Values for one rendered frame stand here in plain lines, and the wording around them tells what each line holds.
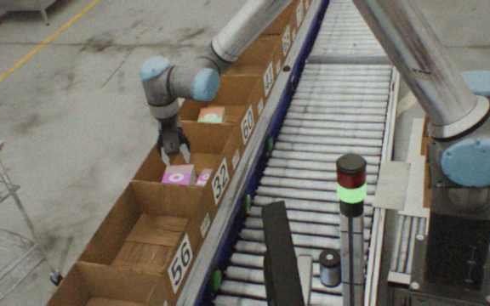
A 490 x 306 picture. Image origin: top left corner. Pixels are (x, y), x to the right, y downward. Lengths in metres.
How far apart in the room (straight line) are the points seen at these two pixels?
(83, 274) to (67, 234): 1.75
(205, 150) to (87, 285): 0.79
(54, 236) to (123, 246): 1.60
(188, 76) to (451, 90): 0.67
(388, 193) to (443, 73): 1.03
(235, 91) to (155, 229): 0.87
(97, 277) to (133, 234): 0.30
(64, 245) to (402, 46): 2.65
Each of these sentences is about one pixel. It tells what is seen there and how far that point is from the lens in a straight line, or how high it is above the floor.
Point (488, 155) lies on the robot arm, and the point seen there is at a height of 1.43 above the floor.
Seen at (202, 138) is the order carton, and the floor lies 0.97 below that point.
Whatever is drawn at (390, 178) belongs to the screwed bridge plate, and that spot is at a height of 0.75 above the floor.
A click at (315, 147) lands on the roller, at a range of 2.49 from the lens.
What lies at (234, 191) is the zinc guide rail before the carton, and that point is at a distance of 2.08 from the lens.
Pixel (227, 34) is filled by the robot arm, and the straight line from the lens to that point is 1.52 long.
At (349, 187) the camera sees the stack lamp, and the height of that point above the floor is 1.62.
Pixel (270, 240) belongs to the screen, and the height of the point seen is 1.54.
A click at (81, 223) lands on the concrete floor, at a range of 3.57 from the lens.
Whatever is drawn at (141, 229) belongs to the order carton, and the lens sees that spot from 2.03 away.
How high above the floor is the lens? 2.23
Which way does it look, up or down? 37 degrees down
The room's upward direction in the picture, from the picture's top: 9 degrees counter-clockwise
